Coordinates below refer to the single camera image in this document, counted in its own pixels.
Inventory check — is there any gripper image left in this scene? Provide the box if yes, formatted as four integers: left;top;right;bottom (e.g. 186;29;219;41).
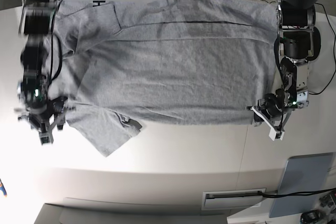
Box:
14;81;68;132

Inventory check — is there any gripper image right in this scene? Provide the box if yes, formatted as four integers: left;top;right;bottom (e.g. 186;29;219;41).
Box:
246;93;293;133

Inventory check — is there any grey T-shirt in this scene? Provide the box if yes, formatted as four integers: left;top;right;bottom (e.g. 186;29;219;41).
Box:
49;0;277;156

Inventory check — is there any grey laptop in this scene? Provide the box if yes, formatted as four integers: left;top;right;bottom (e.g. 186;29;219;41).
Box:
269;153;334;218

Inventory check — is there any blue orange tool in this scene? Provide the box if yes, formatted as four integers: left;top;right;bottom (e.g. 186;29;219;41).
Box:
0;180;7;197

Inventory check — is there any black computer mouse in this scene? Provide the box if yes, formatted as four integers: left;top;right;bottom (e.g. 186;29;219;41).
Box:
309;27;321;61

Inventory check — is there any black gadget bottom right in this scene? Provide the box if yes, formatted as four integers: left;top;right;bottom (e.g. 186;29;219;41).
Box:
300;210;324;224

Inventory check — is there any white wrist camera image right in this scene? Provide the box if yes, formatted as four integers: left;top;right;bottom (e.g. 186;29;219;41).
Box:
269;129;285;141

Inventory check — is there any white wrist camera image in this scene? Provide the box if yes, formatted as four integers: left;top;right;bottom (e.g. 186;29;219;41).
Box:
39;131;54;145
269;129;285;141

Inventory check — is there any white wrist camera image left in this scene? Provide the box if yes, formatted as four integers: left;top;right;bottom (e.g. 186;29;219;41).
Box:
39;131;54;145

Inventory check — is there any black laptop cable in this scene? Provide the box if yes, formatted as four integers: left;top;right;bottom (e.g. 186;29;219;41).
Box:
258;189;336;199

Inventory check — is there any white cable grommet tray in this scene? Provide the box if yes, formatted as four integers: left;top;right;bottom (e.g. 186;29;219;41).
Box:
202;188;266;211

